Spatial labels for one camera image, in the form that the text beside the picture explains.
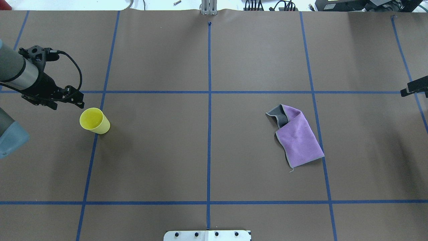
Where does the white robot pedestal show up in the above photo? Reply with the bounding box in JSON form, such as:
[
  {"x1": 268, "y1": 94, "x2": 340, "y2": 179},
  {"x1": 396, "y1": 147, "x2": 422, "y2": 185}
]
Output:
[{"x1": 163, "y1": 230, "x2": 252, "y2": 241}]

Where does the aluminium frame post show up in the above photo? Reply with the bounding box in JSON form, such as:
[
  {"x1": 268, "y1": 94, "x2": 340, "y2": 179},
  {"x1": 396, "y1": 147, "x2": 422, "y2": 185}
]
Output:
[{"x1": 200, "y1": 0, "x2": 218, "y2": 15}]

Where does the yellow plastic cup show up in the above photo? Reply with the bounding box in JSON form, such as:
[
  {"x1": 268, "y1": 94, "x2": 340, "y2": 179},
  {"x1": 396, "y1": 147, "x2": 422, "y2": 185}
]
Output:
[{"x1": 79, "y1": 108, "x2": 111, "y2": 135}]

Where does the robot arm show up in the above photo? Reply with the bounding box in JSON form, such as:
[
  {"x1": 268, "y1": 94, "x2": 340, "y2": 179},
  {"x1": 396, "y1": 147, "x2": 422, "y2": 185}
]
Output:
[{"x1": 0, "y1": 43, "x2": 85, "y2": 158}]

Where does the purple grey cloth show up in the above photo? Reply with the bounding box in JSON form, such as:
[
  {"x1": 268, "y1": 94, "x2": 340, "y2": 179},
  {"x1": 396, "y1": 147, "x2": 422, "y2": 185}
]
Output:
[{"x1": 265, "y1": 104, "x2": 325, "y2": 169}]

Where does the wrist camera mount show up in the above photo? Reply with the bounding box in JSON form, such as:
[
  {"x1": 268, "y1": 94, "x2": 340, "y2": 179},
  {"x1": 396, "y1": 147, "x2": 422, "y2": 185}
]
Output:
[{"x1": 18, "y1": 45, "x2": 60, "y2": 64}]

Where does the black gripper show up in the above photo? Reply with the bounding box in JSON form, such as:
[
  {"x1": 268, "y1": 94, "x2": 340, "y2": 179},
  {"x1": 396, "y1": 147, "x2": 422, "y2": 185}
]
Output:
[{"x1": 21, "y1": 69, "x2": 85, "y2": 110}]

